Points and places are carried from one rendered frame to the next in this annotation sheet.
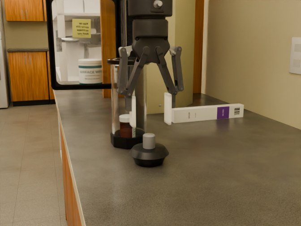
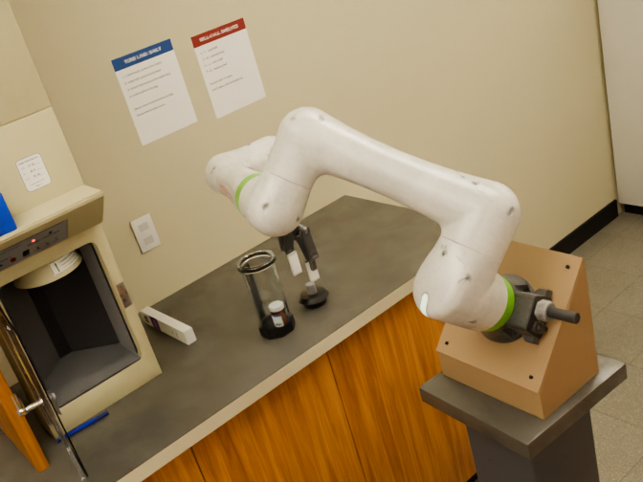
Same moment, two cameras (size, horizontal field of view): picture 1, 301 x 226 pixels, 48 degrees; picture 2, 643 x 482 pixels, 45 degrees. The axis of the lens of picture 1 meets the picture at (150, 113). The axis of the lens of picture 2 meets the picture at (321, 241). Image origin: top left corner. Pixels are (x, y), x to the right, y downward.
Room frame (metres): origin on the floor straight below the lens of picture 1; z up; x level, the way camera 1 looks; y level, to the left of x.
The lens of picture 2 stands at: (1.22, 1.94, 2.02)
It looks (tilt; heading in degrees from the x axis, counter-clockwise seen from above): 24 degrees down; 254
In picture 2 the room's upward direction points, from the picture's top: 16 degrees counter-clockwise
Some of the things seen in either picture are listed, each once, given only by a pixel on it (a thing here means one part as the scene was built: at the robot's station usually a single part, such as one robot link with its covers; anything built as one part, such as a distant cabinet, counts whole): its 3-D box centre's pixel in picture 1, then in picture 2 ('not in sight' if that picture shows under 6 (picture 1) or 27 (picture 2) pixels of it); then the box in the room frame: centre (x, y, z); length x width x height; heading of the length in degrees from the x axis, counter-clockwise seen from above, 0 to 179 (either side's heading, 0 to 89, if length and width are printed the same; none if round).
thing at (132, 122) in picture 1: (132, 110); (312, 269); (0.73, 0.04, 1.06); 0.03 x 0.01 x 0.07; 17
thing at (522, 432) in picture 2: not in sight; (520, 383); (0.51, 0.68, 0.92); 0.32 x 0.32 x 0.04; 14
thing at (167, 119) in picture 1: (167, 108); (295, 263); (0.75, -0.04, 1.06); 0.03 x 0.01 x 0.07; 17
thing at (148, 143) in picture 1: (148, 148); (312, 293); (0.74, 0.00, 0.97); 0.09 x 0.09 x 0.07
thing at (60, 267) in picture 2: not in sight; (43, 261); (1.38, -0.04, 1.34); 0.18 x 0.18 x 0.05
